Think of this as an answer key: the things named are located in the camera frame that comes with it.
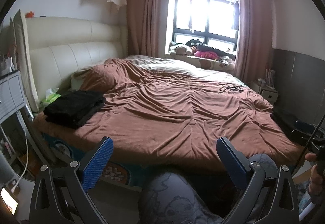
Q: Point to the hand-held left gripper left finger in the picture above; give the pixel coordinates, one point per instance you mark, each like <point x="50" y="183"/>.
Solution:
<point x="97" y="165"/>

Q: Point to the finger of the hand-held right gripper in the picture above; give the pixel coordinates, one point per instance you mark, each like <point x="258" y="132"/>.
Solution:
<point x="304" y="125"/>
<point x="303" y="137"/>

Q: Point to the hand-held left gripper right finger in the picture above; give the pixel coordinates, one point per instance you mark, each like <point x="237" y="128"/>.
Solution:
<point x="232" y="163"/>

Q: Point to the person's right hand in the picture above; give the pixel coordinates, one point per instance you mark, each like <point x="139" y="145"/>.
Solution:
<point x="314" y="186"/>

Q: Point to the printed bed sheet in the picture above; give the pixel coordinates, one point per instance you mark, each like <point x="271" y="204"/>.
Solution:
<point x="116" y="173"/>

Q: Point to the person's right leg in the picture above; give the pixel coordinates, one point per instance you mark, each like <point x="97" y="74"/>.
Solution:
<point x="266" y="163"/>

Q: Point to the person's leg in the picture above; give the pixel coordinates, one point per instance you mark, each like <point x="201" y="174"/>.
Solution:
<point x="266" y="163"/>
<point x="177" y="201"/>

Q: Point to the white nightstand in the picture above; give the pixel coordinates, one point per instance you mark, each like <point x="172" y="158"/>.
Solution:
<point x="269" y="97"/>

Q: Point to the pale upright objects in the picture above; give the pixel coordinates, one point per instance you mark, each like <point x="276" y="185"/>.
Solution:
<point x="270" y="78"/>

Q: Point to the person's left leg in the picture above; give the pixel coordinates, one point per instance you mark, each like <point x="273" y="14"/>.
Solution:
<point x="177" y="201"/>

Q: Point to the green tissue pack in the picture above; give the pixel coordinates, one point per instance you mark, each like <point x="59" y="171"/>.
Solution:
<point x="52" y="98"/>

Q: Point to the brown blanket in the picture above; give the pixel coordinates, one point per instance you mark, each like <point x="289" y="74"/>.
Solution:
<point x="165" y="112"/>

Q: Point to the white pillow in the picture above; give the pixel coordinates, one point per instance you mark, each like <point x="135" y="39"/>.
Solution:
<point x="76" y="83"/>

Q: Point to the lit phone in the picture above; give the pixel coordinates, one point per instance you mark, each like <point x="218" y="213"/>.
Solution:
<point x="9" y="201"/>

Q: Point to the pink curtain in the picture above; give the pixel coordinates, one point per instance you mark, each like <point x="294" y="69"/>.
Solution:
<point x="251" y="36"/>
<point x="147" y="10"/>

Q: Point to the white cabinet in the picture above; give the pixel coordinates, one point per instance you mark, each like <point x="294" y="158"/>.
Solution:
<point x="11" y="97"/>

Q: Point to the pink cloth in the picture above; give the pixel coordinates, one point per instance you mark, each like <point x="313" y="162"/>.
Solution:
<point x="205" y="55"/>

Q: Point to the cream duvet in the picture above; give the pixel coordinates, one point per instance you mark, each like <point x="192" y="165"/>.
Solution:
<point x="172" y="66"/>

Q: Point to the cream leather headboard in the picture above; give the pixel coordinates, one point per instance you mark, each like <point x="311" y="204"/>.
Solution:
<point x="66" y="56"/>

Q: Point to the black plush cat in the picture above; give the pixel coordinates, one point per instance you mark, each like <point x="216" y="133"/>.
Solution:
<point x="194" y="42"/>

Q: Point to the beige leaning cushion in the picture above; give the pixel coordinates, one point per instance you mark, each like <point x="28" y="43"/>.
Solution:
<point x="24" y="61"/>

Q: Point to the dark hanging garment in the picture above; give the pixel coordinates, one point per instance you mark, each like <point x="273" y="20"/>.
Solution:
<point x="235" y="15"/>

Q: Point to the pile of clothes by window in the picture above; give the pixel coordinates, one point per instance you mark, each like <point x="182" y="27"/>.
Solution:
<point x="221" y="18"/>

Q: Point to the orange toy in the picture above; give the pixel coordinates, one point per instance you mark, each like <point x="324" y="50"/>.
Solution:
<point x="29" y="14"/>

